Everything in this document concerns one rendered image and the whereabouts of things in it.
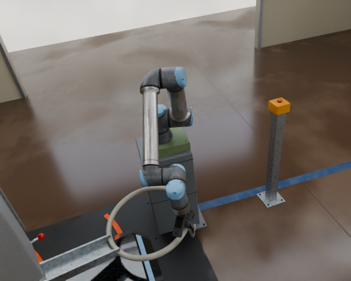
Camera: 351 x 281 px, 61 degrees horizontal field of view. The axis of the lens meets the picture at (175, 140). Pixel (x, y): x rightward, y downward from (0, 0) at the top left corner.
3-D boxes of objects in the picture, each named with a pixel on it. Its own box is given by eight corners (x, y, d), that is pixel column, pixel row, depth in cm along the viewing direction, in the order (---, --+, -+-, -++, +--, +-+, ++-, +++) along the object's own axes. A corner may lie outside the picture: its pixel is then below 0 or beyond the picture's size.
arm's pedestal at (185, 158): (145, 203, 312) (128, 136, 263) (191, 190, 318) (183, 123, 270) (155, 242, 271) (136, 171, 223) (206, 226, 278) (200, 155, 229)
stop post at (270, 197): (285, 202, 291) (298, 103, 229) (267, 208, 287) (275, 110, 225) (273, 188, 307) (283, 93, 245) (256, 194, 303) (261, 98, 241)
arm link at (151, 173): (137, 66, 169) (137, 185, 148) (159, 64, 168) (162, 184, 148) (141, 76, 180) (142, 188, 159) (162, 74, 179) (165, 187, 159)
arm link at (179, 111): (170, 112, 240) (157, 61, 168) (193, 111, 238) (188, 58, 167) (171, 130, 235) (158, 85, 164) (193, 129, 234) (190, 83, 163)
